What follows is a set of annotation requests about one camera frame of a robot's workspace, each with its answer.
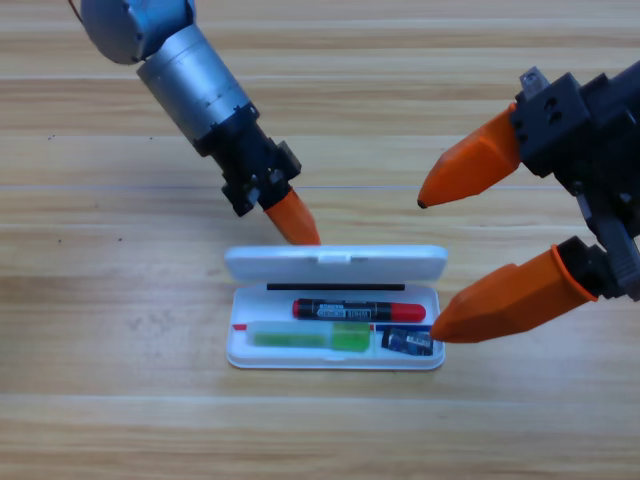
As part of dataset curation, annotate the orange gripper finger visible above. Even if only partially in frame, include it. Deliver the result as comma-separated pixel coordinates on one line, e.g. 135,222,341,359
428,235,617,345

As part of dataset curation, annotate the green white highlighter pen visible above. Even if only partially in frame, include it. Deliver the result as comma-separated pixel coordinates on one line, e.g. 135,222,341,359
247,320,373,353

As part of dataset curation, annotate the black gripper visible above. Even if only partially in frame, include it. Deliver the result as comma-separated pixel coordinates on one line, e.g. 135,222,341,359
192,107,322,247
416,59,640,302

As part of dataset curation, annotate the dark blue eraser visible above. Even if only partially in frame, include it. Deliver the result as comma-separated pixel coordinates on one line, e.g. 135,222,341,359
380,327,435,358

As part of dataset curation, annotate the black marker with red cap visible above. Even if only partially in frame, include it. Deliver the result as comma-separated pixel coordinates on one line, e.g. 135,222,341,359
291,297,428,323

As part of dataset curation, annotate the white Unitree pencil case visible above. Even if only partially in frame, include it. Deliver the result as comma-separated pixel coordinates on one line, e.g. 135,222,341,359
223,244,449,372

